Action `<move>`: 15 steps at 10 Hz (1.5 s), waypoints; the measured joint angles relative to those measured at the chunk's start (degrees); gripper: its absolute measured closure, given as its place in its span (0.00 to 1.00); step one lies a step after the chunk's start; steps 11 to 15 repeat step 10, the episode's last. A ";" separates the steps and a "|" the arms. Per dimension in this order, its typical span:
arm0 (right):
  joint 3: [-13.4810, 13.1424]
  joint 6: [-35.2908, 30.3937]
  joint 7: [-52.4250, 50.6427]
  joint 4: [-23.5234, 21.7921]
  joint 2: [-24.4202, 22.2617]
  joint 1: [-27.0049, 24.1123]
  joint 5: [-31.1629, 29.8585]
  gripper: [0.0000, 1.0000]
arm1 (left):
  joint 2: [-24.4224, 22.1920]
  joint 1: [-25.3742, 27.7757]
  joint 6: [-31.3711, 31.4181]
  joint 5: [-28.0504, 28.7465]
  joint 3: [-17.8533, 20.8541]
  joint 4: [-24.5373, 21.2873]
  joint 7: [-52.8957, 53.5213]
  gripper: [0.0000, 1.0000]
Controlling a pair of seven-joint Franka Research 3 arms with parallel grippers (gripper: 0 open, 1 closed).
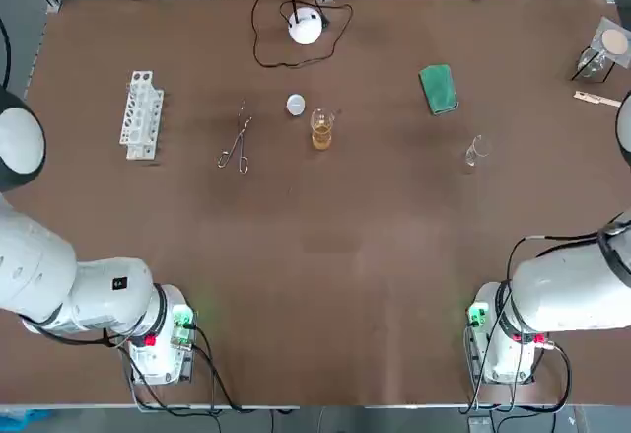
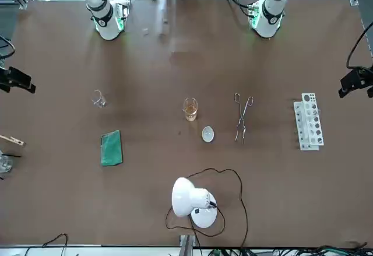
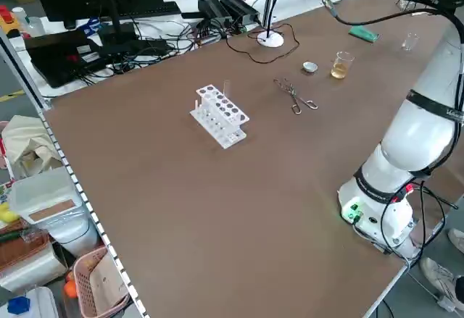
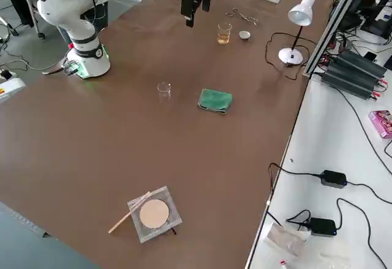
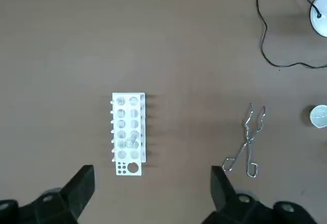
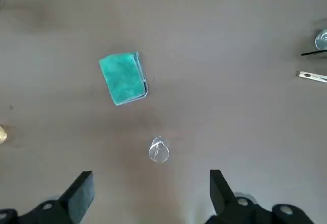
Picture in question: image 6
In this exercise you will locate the wooden test tube clamp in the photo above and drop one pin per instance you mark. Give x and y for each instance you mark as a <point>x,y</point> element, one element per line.
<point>310,76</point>

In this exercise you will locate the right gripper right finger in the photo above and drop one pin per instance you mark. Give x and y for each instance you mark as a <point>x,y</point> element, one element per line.
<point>230,203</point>

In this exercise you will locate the black tripod stand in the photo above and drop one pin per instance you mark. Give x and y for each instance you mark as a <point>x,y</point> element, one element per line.
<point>314,53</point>

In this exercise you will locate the folded green cloth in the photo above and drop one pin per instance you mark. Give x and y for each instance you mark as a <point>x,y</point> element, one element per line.
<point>124,78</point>

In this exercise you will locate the glass beaker with amber liquid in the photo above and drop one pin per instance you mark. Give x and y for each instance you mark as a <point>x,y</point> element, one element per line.
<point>2,134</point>

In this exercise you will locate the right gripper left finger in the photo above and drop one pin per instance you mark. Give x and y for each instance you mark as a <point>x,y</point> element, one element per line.
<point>74,198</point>

